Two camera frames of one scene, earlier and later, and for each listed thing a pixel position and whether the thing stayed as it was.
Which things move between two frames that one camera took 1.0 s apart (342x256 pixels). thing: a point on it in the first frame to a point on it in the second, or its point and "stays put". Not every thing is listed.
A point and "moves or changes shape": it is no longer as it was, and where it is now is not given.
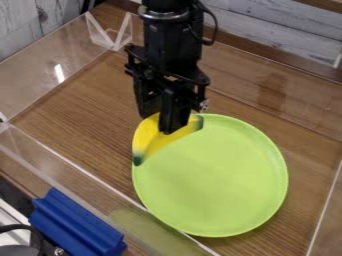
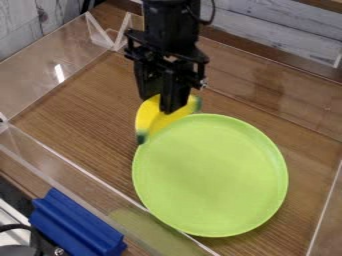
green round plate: [211, 182] stays put
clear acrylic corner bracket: [100, 37] stays put
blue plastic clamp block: [72, 230] stays put
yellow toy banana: [148, 138] moves or changes shape
